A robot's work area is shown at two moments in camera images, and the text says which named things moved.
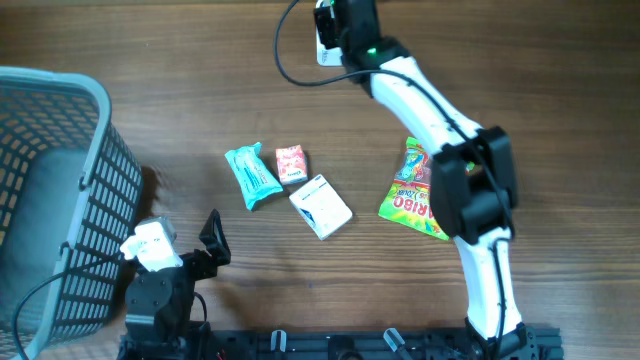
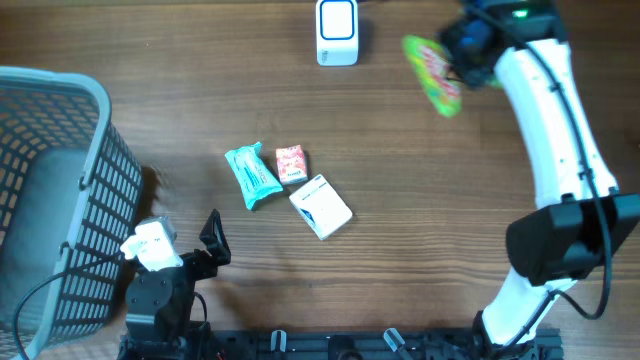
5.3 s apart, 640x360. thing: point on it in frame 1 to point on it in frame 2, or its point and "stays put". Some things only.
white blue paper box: [321, 207] stays put
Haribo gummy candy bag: [408, 201] to [433, 67]
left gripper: [211, 235] stays put
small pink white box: [292, 164] stays put
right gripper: [371, 9] to [449, 37]
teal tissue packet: [256, 179] stays put
